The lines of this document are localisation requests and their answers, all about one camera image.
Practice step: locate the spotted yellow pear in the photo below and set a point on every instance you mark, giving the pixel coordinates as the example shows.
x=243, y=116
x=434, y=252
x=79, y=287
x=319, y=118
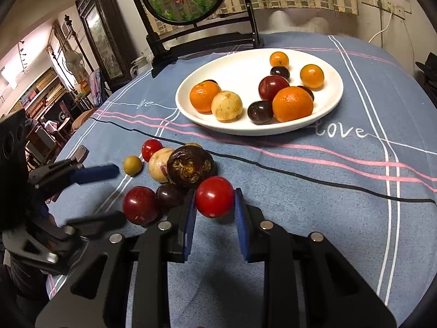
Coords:
x=226, y=106

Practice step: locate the small dark cherry centre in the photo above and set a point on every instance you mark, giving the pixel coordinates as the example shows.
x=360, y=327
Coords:
x=170, y=196

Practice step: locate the beige potato fruit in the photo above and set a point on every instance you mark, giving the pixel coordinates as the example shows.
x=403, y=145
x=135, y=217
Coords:
x=157, y=165

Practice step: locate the white oval plate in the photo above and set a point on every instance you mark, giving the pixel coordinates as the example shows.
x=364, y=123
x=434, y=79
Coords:
x=241, y=73

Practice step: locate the orange mandarin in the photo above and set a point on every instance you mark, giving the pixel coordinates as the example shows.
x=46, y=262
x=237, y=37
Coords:
x=312, y=76
x=202, y=94

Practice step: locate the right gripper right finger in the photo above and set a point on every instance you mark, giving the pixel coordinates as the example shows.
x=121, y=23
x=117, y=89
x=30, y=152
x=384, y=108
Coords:
x=307, y=281

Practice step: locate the large front orange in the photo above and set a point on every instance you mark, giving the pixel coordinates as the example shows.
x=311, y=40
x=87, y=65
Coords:
x=292, y=103

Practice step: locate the wall power strip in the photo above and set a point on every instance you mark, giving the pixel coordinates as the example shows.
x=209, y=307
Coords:
x=387, y=6

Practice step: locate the small yellow longan back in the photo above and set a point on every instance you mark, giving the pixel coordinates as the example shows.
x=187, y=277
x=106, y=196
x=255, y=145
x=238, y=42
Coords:
x=193, y=144

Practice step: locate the dark red plum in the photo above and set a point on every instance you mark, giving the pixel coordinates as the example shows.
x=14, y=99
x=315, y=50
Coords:
x=140, y=206

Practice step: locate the blue striped tablecloth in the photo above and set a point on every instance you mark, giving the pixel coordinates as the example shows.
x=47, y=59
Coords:
x=364, y=176

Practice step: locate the white kettle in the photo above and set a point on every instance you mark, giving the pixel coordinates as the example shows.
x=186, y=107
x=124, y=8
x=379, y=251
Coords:
x=139, y=66

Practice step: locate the fingers of the left gripper seen outside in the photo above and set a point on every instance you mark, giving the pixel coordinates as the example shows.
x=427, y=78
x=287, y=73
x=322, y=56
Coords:
x=60, y=175

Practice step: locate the dark wrinkled passion fruit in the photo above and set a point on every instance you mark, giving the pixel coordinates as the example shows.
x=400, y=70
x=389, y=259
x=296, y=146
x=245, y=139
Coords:
x=189, y=166

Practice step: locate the small yellow green longan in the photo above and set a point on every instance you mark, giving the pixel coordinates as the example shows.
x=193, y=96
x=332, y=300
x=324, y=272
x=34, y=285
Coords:
x=132, y=165

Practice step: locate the standing fan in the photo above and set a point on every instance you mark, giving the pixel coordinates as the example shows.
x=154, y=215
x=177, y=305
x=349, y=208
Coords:
x=74, y=63

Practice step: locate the red cherry tomato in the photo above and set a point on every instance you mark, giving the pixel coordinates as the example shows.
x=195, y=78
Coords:
x=215, y=197
x=150, y=147

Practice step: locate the round goldfish screen stand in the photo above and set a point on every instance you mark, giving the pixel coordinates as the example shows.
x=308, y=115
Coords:
x=166, y=21

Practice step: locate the yellow orange small tomato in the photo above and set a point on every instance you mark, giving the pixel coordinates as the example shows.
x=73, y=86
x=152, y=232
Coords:
x=279, y=59

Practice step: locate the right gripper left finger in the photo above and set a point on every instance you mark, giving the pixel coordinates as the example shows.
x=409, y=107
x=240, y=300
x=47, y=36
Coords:
x=120, y=278

